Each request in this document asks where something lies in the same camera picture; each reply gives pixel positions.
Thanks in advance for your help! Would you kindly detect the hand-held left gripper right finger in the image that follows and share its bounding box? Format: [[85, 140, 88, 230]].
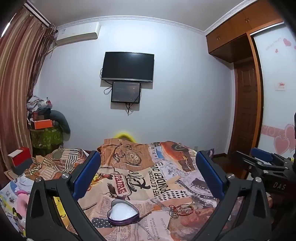
[[191, 150, 271, 241]]

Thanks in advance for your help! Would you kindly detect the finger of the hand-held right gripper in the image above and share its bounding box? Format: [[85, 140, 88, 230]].
[[235, 151, 287, 180], [250, 147, 290, 167]]

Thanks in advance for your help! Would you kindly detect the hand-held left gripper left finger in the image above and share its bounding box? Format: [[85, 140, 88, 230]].
[[25, 150, 105, 241]]

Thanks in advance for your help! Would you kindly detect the red braided bracelet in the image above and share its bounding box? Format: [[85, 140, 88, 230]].
[[169, 203, 195, 217]]

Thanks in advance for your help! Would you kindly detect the purple heart-shaped tin box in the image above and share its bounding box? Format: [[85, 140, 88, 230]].
[[107, 200, 139, 226]]

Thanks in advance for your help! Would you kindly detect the yellow fleece blanket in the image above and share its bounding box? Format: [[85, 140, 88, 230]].
[[53, 197, 68, 219]]

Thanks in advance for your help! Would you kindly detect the white heart-patterned sliding door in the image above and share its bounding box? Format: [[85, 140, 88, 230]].
[[252, 22, 296, 160]]

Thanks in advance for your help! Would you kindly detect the yellow round object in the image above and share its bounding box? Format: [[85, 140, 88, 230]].
[[113, 132, 136, 142]]

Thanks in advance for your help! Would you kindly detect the newspaper print blanket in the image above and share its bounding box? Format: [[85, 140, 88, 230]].
[[25, 138, 232, 241]]

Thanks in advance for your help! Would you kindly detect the grey plush pillow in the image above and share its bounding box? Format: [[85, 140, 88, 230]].
[[49, 110, 71, 141]]

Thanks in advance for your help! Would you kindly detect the pale grey cloth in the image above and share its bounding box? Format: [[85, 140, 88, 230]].
[[17, 173, 36, 193]]

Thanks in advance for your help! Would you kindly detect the red box with white lid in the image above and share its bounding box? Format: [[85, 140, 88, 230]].
[[8, 147, 33, 168]]

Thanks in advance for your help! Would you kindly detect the orange box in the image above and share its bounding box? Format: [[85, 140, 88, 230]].
[[31, 119, 53, 130]]

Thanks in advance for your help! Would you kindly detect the pink cloth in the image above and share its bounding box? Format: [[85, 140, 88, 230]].
[[14, 189, 31, 222]]

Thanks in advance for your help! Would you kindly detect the pile of folded clothes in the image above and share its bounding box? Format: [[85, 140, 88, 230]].
[[26, 96, 53, 114]]

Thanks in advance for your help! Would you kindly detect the brown striped curtain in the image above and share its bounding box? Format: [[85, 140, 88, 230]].
[[0, 6, 57, 181]]

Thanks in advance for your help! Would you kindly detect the wooden wardrobe cabinet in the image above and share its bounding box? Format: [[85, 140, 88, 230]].
[[205, 0, 288, 160]]

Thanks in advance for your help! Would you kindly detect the white air conditioner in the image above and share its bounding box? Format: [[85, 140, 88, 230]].
[[56, 22, 101, 46]]

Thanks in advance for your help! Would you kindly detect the black looped wall cable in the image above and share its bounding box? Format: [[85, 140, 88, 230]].
[[100, 67, 113, 95]]

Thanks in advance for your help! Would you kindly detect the small black wall monitor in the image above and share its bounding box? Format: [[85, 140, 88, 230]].
[[111, 81, 142, 104]]

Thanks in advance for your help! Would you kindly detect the black wall television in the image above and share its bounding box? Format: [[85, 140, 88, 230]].
[[101, 52, 155, 83]]

